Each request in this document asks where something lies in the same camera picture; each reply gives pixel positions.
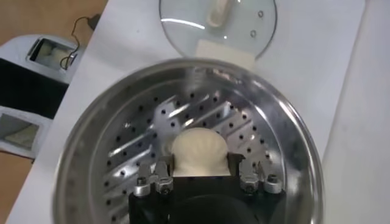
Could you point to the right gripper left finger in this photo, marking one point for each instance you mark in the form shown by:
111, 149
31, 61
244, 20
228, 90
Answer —
163, 182

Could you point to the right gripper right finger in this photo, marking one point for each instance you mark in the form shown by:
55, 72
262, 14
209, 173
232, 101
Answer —
248, 182

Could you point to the white steamed baozi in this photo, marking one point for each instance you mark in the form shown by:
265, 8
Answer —
199, 149

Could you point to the white and black robot base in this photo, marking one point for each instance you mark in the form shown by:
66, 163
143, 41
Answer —
30, 91

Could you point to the stainless steel steamer basket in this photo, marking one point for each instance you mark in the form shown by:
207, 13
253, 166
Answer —
274, 121

